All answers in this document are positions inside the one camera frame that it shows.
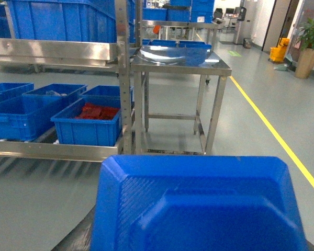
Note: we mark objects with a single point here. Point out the blue bin with red parts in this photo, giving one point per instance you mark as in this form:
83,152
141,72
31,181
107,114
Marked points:
91,120

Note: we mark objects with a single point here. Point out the stainless steel shelf rack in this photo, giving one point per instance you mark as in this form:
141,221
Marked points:
71,55

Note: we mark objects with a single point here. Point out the large blue crate upper left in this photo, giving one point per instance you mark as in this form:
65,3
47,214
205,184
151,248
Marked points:
79,21

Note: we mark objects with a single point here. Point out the empty blue bin right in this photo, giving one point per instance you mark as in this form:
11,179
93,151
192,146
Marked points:
28,116

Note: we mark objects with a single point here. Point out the yellow mop bucket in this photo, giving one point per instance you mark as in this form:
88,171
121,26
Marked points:
277,54

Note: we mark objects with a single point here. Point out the green potted plant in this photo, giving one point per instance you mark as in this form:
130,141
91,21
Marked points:
305,62

